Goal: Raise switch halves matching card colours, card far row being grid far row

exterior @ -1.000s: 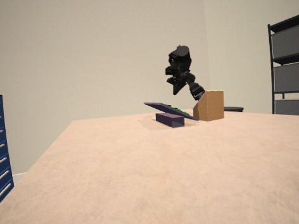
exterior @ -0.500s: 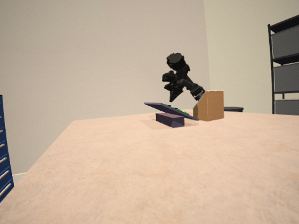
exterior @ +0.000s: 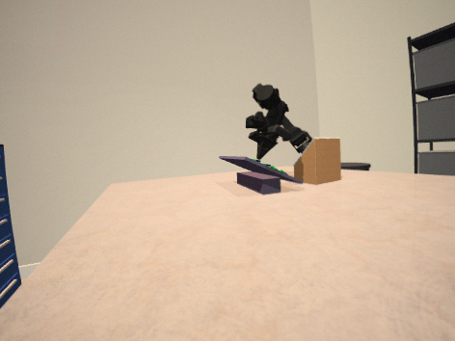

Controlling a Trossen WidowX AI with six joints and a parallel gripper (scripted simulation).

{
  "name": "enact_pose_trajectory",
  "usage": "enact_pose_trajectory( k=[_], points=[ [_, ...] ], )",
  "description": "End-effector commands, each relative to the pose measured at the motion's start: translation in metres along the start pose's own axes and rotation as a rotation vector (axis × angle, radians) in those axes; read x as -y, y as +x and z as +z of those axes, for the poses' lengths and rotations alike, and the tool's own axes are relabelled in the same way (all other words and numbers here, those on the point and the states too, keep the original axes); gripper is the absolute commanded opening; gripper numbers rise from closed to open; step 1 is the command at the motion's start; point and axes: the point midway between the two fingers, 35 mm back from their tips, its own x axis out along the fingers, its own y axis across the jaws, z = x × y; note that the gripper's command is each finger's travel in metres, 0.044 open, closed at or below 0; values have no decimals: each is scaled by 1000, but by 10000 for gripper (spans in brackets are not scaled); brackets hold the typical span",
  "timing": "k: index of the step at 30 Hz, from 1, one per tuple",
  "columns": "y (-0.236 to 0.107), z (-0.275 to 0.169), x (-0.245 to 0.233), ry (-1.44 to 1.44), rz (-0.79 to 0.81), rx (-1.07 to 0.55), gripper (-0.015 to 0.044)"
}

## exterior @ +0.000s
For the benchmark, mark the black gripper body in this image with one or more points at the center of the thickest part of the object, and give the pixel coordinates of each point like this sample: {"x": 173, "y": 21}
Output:
{"x": 274, "y": 130}

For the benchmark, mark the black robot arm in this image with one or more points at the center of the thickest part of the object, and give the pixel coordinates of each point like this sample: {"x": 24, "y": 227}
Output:
{"x": 269, "y": 99}

